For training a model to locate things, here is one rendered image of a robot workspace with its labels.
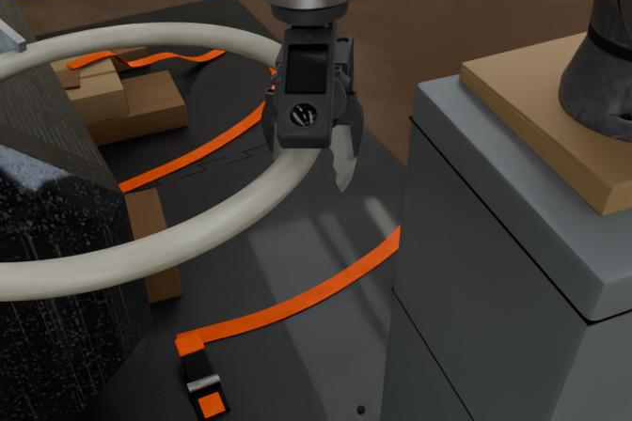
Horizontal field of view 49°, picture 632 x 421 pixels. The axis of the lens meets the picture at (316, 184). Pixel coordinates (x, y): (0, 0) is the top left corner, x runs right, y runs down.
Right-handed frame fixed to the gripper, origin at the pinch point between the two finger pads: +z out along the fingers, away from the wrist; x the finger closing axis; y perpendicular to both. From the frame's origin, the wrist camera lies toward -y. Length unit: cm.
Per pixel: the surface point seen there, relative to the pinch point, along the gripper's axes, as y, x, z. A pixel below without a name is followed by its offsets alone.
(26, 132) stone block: 28, 51, 14
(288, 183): -10.2, 0.7, -7.7
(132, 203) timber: 77, 63, 68
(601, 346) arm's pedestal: -5.8, -31.0, 15.7
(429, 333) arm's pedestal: 17.2, -14.0, 42.2
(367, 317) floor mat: 57, -1, 84
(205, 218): -16.5, 6.4, -8.6
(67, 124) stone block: 40, 52, 20
